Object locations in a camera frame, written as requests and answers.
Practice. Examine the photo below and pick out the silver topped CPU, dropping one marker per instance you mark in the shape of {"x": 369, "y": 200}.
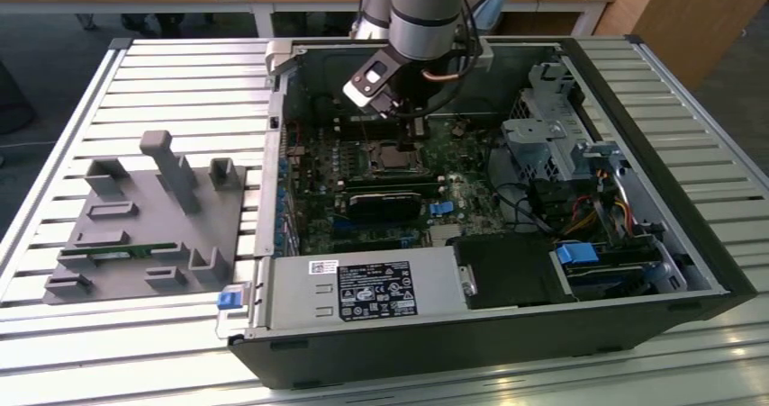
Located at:
{"x": 393, "y": 160}

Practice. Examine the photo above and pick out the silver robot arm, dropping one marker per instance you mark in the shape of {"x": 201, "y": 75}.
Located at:
{"x": 424, "y": 1}

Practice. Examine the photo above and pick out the black RAM slot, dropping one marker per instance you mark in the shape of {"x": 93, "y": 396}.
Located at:
{"x": 352, "y": 127}
{"x": 391, "y": 187}
{"x": 352, "y": 135}
{"x": 391, "y": 180}
{"x": 391, "y": 190}
{"x": 391, "y": 183}
{"x": 352, "y": 123}
{"x": 352, "y": 131}

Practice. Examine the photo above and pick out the CPU socket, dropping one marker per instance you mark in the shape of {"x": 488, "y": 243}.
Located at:
{"x": 373, "y": 171}

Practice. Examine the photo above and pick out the silver coin battery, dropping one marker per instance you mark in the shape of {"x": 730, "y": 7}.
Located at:
{"x": 459, "y": 131}

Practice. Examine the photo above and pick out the silver metal drive cage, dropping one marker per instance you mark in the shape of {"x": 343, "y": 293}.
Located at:
{"x": 529, "y": 131}

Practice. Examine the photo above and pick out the pale blue teach pendant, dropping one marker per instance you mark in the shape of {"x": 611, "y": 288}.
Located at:
{"x": 496, "y": 1}

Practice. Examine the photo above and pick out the green motherboard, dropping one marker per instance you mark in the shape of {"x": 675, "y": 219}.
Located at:
{"x": 469, "y": 190}

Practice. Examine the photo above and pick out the pale blue board connector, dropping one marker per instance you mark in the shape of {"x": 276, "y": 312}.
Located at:
{"x": 441, "y": 208}

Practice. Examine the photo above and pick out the black graphics card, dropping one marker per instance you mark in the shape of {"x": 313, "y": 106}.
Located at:
{"x": 385, "y": 208}

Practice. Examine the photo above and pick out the silver finned heatsink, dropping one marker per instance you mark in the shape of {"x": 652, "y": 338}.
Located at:
{"x": 445, "y": 236}

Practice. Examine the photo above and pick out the blue disk carrier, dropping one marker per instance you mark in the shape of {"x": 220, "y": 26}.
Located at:
{"x": 578, "y": 254}

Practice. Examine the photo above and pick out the wooden cabinet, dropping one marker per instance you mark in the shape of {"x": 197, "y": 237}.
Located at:
{"x": 679, "y": 19}

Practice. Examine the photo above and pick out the silver power supply unit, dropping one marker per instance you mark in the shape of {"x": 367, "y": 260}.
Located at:
{"x": 289, "y": 289}

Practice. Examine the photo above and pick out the black disk drive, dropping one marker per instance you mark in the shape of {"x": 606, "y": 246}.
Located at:
{"x": 607, "y": 275}

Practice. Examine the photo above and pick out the grey parts rack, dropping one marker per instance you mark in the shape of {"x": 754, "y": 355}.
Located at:
{"x": 150, "y": 235}

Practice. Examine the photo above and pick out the green RAM stick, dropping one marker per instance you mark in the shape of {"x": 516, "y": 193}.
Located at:
{"x": 153, "y": 248}

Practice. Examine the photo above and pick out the blue plastic latch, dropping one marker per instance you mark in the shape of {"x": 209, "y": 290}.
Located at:
{"x": 229, "y": 300}

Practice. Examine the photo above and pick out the silver rimmed wrist camera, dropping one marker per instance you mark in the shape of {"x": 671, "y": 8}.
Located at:
{"x": 369, "y": 82}

